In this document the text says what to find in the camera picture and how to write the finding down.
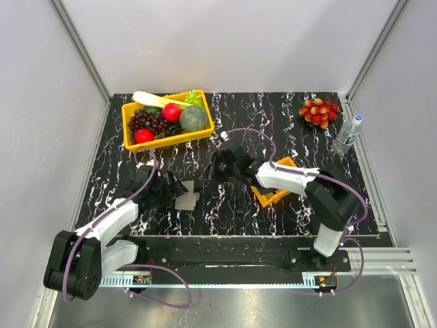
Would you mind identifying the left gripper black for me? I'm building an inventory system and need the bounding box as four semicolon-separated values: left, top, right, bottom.
149;169;188;209

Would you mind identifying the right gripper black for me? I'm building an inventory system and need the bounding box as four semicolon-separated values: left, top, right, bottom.
200;152;239;184

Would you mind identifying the small yellow card bin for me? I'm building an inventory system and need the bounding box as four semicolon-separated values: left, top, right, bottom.
251;156;296;208

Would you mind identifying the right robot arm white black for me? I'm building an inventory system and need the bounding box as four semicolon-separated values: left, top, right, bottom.
199;140;360;271

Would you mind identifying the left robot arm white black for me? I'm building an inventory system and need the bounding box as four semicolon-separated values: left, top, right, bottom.
43;165;188;300

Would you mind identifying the green melon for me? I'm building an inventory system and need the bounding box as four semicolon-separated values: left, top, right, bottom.
179;105;208;132

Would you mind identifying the dark grape bunch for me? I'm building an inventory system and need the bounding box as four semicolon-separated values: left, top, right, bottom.
165;122;183;137

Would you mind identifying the red apple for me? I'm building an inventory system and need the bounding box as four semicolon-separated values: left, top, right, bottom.
134;128;155;144

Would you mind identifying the red pomegranate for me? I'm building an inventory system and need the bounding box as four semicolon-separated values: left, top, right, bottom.
162;102;182;122

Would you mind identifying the green lettuce leaf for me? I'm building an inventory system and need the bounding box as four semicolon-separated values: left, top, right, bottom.
184;90;203;107

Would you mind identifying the purple grape bunch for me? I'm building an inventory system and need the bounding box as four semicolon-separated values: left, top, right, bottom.
128;109;169;136

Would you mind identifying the green avocado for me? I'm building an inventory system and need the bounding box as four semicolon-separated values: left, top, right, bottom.
143;106;162;115

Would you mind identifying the large yellow fruit bin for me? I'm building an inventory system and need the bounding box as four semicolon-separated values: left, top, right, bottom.
121;89;214;152

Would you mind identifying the white green leek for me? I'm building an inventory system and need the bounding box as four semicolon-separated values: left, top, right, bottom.
132;91;190;109

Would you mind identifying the red lychee bunch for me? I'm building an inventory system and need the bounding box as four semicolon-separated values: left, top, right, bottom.
298;98;340;129

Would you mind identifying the clear water bottle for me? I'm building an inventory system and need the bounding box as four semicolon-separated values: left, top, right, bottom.
331;115;363;156

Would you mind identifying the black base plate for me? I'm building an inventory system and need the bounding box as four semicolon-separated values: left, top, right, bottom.
136;236;351;288

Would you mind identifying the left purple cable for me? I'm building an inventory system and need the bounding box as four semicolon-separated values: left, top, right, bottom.
61;146;194;308

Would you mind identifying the purple cable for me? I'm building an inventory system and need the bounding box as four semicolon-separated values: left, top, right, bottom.
225;128;370;295
61;146;194;308

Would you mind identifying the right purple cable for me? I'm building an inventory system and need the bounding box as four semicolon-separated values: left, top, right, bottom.
225;128;370;295

